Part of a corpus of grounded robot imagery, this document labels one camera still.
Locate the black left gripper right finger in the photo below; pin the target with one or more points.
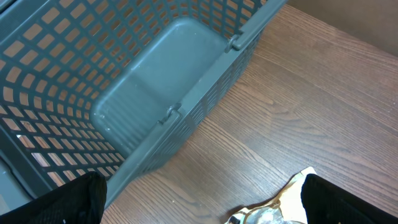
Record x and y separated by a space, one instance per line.
325 202

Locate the brown cookie bag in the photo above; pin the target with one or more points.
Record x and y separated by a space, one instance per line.
285 207

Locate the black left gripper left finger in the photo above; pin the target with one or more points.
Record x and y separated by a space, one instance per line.
81 200

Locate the grey plastic shopping basket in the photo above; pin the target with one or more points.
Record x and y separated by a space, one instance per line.
112 86

